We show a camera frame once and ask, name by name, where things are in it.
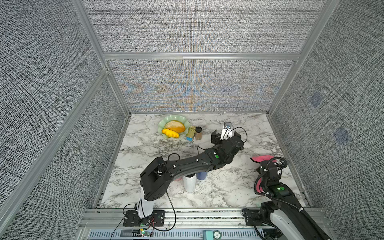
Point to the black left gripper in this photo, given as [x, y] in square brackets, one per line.
[215, 139]

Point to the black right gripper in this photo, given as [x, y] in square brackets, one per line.
[258, 169]

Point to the pink cloth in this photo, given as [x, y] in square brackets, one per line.
[260, 159]

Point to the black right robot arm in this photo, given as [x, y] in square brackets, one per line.
[283, 211]

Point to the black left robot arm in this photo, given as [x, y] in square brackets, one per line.
[157, 176]

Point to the blue thermos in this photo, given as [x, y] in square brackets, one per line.
[202, 176]

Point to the white thermos black lid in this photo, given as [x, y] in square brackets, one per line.
[189, 183]

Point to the small brown spice jar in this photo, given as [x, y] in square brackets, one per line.
[198, 134]

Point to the orange bread bun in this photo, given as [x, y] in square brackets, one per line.
[175, 126]

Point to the green scalloped plate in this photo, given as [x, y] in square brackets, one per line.
[179, 118]

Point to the yellow banana toy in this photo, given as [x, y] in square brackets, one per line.
[170, 133]

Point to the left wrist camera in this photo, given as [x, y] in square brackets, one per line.
[226, 131]

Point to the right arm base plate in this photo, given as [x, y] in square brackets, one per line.
[255, 217]

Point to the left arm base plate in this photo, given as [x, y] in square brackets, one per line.
[132, 219]

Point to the aluminium front rail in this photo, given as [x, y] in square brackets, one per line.
[179, 224]

